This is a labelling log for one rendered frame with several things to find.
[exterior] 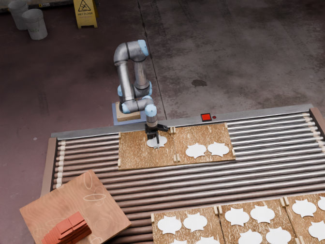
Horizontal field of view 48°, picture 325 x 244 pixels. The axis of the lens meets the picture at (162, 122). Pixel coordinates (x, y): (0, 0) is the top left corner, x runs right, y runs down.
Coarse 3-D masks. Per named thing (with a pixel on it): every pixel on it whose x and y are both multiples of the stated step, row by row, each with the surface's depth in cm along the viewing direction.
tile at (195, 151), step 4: (196, 144) 265; (192, 148) 262; (196, 148) 262; (200, 148) 262; (204, 148) 262; (188, 152) 260; (192, 152) 260; (196, 152) 259; (200, 152) 259; (204, 152) 260; (188, 156) 259; (192, 156) 258; (196, 156) 257
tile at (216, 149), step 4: (212, 144) 264; (216, 144) 264; (220, 144) 264; (208, 148) 262; (212, 148) 262; (216, 148) 261; (220, 148) 261; (224, 148) 261; (212, 152) 259; (216, 152) 259; (220, 152) 258; (224, 152) 258; (220, 156) 257
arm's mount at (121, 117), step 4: (136, 100) 305; (116, 104) 303; (116, 108) 300; (120, 112) 297; (136, 112) 296; (120, 116) 294; (124, 116) 294; (128, 116) 293; (132, 116) 294; (136, 116) 295; (140, 116) 295; (120, 120) 295; (124, 120) 296; (128, 120) 296
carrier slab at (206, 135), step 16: (176, 128) 279; (192, 128) 278; (208, 128) 277; (224, 128) 276; (176, 144) 267; (192, 144) 266; (208, 144) 266; (224, 144) 265; (192, 160) 256; (208, 160) 255; (224, 160) 256
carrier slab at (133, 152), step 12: (132, 132) 278; (144, 132) 277; (168, 132) 276; (120, 144) 270; (132, 144) 269; (144, 144) 269; (168, 144) 268; (120, 156) 262; (132, 156) 261; (144, 156) 261; (156, 156) 260; (168, 156) 260; (120, 168) 254; (132, 168) 254
